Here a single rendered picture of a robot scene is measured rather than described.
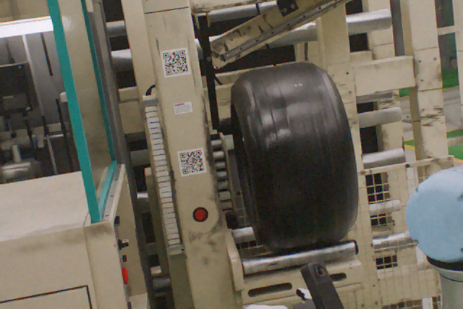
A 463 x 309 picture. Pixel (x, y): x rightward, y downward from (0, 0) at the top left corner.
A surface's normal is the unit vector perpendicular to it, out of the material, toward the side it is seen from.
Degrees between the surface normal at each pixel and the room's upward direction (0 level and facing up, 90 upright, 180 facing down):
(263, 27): 90
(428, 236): 82
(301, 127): 62
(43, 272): 90
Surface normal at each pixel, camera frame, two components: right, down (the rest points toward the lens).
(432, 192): -0.75, 0.03
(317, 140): 0.06, -0.15
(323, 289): 0.54, -0.49
